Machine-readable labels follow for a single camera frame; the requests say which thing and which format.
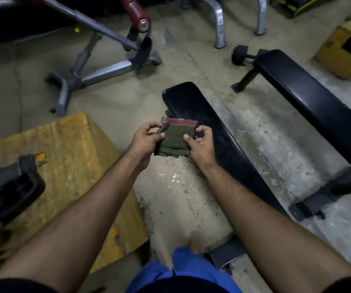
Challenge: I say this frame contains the person's left hand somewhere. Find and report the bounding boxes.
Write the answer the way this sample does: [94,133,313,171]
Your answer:
[127,121,166,172]

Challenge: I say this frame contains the person's right hand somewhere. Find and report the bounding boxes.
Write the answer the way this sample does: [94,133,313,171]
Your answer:
[183,125,219,173]

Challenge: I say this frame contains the green cloth red edge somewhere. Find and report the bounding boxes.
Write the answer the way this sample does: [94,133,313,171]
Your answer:
[154,117,198,159]

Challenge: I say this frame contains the person's left forearm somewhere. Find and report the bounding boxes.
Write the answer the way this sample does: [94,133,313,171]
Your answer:
[0,151,147,293]

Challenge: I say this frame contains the person's right forearm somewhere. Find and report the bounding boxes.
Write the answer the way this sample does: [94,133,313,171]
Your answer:
[198,163,351,293]

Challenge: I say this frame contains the black padded flat bench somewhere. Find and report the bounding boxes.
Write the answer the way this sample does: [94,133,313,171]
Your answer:
[162,82,290,270]
[231,49,351,222]

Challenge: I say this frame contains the large yellow wooden box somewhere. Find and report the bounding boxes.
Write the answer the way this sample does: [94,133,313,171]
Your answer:
[0,112,150,282]

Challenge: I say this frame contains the black dumbbell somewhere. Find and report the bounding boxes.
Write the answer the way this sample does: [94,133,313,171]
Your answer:
[231,44,270,66]

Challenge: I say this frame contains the person's foot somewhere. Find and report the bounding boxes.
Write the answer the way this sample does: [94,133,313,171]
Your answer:
[188,231,209,255]

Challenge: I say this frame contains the grey metal machine legs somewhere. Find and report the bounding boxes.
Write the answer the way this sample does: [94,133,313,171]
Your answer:
[180,0,268,49]

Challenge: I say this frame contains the person's blue trousers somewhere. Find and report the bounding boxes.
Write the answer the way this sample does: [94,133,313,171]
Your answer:
[126,247,244,293]

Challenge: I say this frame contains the person's black shirt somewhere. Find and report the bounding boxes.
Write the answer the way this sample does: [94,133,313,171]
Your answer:
[0,275,351,293]

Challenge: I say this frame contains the small yellow wooden box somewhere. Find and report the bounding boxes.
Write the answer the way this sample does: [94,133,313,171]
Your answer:
[313,13,351,80]

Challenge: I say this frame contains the grey bench frame red pads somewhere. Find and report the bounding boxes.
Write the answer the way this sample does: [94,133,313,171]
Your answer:
[0,0,163,117]

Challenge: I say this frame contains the yellow black frame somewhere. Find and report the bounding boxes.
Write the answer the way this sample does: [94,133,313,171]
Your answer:
[270,0,325,18]

